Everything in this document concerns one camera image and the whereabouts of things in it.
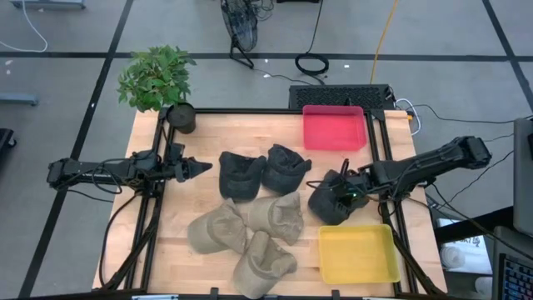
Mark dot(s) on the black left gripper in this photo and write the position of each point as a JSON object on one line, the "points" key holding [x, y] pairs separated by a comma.
{"points": [[175, 171]]}

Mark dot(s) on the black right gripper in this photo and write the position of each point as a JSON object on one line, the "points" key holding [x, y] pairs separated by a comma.
{"points": [[354, 177]]}

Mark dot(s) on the black cap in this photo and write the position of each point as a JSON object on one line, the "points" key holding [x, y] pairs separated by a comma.
{"points": [[285, 168], [327, 208], [239, 175]]}

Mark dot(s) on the beige cap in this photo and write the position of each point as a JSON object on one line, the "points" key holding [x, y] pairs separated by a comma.
{"points": [[277, 216], [260, 266], [216, 231]]}

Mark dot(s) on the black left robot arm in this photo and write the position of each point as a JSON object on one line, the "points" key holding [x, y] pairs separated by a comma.
{"points": [[83, 168]]}

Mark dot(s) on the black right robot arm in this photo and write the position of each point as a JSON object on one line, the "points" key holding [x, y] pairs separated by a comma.
{"points": [[437, 160]]}

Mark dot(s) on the pink plastic tray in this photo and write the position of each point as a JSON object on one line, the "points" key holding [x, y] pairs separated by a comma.
{"points": [[333, 129]]}

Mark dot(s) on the yellow plastic tray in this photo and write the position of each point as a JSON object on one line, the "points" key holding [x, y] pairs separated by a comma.
{"points": [[358, 254]]}

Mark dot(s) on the green leafy plant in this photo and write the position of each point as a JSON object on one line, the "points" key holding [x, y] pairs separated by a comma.
{"points": [[156, 79]]}

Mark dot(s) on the black floor fan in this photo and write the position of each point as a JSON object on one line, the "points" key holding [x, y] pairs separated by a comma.
{"points": [[241, 21]]}

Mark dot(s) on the grey computer monitor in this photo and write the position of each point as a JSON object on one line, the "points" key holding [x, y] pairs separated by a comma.
{"points": [[524, 179]]}

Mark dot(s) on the grey stand leg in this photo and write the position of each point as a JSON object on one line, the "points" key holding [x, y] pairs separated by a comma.
{"points": [[48, 4], [18, 99]]}

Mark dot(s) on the laptop with backlit keyboard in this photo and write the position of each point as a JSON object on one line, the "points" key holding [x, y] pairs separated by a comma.
{"points": [[516, 275]]}

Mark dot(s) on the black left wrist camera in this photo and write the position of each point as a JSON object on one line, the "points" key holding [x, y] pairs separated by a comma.
{"points": [[176, 151]]}

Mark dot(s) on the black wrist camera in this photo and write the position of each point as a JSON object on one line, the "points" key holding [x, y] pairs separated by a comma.
{"points": [[354, 198], [176, 151]]}

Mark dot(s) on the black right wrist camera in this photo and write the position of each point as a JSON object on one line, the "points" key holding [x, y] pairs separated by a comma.
{"points": [[354, 198]]}

